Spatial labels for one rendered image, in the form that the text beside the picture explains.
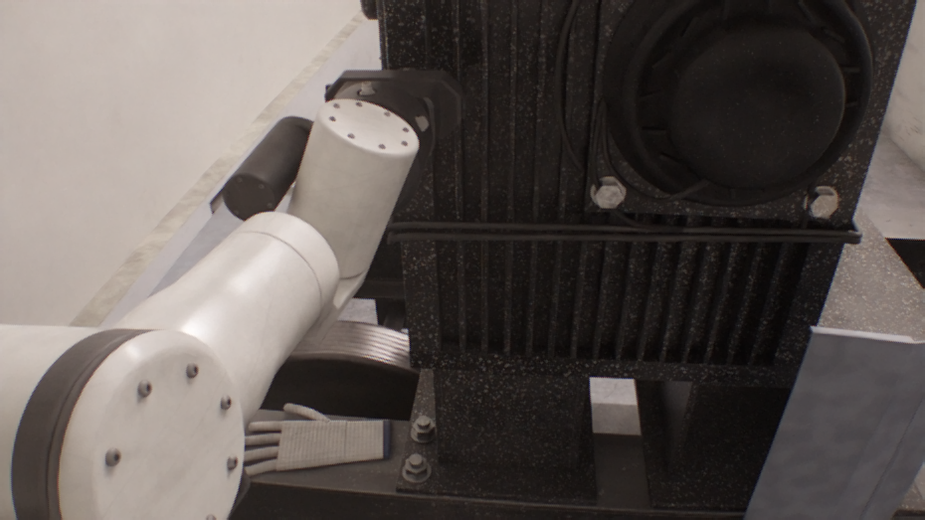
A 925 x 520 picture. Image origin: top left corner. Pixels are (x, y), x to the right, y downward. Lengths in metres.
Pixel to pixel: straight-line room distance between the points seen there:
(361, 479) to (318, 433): 0.11
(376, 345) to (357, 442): 0.30
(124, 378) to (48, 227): 1.14
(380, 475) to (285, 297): 0.73
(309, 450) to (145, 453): 0.87
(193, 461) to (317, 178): 0.23
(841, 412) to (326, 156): 0.58
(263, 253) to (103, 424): 0.17
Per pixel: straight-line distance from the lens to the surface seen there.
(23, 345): 0.24
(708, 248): 0.78
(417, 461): 1.00
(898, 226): 1.88
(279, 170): 0.44
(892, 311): 1.08
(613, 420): 2.05
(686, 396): 0.95
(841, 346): 0.72
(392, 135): 0.42
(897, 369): 0.76
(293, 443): 1.09
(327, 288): 0.37
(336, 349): 1.31
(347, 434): 1.08
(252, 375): 0.30
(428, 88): 0.58
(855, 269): 1.15
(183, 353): 0.22
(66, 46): 1.40
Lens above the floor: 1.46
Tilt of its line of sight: 33 degrees down
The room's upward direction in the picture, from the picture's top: 1 degrees counter-clockwise
